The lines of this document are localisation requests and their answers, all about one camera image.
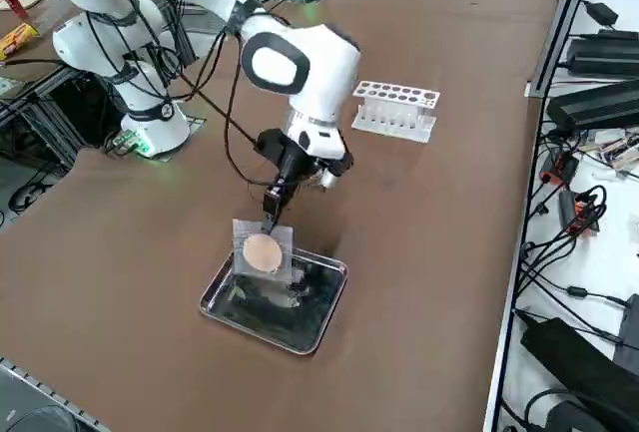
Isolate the white test tube rack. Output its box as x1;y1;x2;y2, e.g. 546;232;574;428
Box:
350;79;442;145

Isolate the aluminium frame post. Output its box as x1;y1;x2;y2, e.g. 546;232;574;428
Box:
527;0;600;100

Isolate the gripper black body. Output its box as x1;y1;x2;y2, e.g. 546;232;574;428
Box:
255;127;314;187

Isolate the large black power supply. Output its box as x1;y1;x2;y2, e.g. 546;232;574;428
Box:
545;80;639;133
565;27;639;80
518;315;639;418

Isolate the black cable with ferrite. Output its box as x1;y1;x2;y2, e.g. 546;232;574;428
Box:
516;271;635;309

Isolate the grey metal rail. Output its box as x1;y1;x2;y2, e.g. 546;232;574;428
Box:
0;355;112;432

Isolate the orange black connector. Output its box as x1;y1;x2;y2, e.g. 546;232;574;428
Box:
557;186;609;238
537;149;581;188

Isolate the small black power adapter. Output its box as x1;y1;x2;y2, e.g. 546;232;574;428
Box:
582;0;621;28

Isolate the yellow snack packet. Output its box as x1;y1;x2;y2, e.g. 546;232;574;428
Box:
0;21;41;62

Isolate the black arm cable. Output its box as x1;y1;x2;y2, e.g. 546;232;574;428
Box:
89;0;286;204

